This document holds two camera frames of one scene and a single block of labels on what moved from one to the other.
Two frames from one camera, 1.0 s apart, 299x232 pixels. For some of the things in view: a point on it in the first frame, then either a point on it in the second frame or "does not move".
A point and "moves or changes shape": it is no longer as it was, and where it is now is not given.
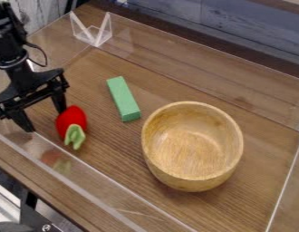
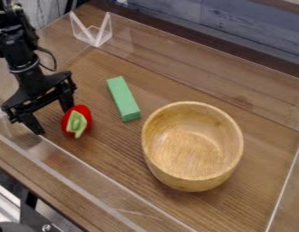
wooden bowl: [191, 144] does not move
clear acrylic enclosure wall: [182, 139] does not move
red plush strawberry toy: [71, 124] moves or changes shape
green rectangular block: [125, 101] does not move
